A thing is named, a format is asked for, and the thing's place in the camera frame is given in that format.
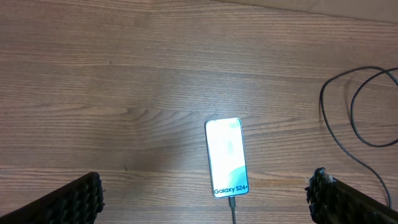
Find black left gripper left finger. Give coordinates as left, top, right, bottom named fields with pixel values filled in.
left=1, top=172, right=104, bottom=224

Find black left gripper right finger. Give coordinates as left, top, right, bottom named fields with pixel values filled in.
left=305, top=167, right=397, bottom=224

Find black USB charging cable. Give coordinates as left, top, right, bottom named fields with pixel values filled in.
left=228, top=65, right=398, bottom=224

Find blue Galaxy smartphone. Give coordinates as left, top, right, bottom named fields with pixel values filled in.
left=205, top=118, right=249, bottom=198

